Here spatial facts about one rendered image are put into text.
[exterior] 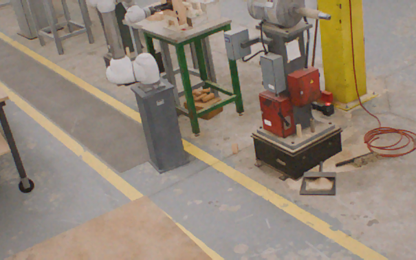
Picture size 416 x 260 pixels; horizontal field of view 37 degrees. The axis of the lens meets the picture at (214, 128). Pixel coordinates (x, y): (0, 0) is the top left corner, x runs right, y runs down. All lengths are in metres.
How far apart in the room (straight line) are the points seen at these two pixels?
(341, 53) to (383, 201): 1.61
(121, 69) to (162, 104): 0.42
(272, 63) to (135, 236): 2.00
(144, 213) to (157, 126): 1.98
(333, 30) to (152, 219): 3.04
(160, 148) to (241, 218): 1.01
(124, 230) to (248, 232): 1.48
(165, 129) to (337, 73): 1.67
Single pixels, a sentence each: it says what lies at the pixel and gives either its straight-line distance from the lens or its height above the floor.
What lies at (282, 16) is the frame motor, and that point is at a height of 1.23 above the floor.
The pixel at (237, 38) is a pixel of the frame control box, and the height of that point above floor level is 1.08.
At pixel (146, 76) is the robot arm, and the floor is 0.82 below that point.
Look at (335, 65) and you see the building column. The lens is 5.64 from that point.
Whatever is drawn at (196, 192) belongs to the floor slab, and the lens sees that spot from 4.77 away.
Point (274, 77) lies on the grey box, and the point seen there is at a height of 0.79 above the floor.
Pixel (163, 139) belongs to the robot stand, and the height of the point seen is 0.29.
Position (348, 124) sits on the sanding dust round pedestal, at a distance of 5.42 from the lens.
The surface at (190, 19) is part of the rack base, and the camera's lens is 5.38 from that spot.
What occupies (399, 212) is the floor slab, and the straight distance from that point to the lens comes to 4.34.
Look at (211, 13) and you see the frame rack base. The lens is 5.47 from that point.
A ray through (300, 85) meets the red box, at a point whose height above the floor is 0.73.
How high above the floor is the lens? 2.57
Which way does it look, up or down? 27 degrees down
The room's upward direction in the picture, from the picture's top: 10 degrees counter-clockwise
